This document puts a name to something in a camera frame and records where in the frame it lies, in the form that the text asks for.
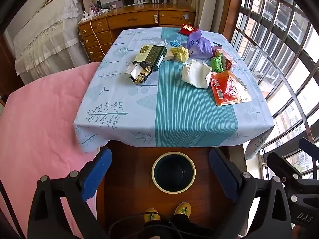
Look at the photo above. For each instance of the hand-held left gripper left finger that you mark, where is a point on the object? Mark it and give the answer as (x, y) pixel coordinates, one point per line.
(97, 171)

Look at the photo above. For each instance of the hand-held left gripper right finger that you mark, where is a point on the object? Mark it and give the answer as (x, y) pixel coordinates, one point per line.
(221, 171)

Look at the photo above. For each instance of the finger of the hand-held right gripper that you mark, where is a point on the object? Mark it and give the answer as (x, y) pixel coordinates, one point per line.
(309, 145)
(281, 164)

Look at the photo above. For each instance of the dark bin with cream rim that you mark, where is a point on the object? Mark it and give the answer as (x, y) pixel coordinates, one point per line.
(173, 171)

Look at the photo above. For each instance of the orange snack packet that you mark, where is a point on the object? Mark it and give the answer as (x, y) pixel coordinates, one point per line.
(229, 89)

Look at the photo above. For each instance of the white paper bag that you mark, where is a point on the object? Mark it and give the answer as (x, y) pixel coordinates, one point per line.
(197, 74)

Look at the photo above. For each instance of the gold black snack wrapper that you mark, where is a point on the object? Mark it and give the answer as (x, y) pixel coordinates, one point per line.
(144, 74)

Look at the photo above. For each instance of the green paper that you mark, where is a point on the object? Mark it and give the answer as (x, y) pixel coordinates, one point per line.
(216, 63)

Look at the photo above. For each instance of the red white carton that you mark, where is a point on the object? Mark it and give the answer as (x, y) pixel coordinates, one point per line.
(228, 59)

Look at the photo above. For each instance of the yellow foil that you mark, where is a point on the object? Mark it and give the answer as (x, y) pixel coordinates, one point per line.
(180, 53)

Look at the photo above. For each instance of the small beige box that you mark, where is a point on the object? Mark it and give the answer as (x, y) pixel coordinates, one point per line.
(169, 55)

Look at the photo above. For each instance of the purple plastic bag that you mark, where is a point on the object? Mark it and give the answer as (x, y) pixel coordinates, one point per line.
(199, 44)

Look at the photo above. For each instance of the dark green tea box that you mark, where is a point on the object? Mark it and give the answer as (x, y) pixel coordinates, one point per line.
(156, 56)

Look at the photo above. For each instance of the light blue plastic wrapper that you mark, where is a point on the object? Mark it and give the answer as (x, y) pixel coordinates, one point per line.
(177, 42)

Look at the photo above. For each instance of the clear plastic wrapper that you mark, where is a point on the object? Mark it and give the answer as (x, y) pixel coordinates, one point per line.
(160, 42)

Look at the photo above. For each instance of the pink blanket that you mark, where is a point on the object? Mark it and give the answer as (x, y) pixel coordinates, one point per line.
(44, 129)

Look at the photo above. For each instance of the person's black trousers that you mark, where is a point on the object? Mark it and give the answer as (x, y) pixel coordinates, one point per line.
(162, 229)

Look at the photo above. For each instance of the window with metal grille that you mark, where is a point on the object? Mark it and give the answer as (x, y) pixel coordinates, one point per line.
(274, 29)

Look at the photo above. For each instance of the white lace furniture cover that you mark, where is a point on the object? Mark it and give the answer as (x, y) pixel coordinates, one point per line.
(49, 34)

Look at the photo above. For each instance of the red gift box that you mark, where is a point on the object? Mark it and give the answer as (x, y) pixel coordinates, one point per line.
(188, 29)

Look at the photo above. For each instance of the white power strip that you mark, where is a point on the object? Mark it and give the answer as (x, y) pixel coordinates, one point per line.
(86, 16)

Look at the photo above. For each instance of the wooden desk with drawers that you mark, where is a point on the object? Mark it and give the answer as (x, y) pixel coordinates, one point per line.
(129, 17)

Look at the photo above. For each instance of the cream curtain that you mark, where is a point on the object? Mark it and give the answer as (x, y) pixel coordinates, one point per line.
(199, 0)

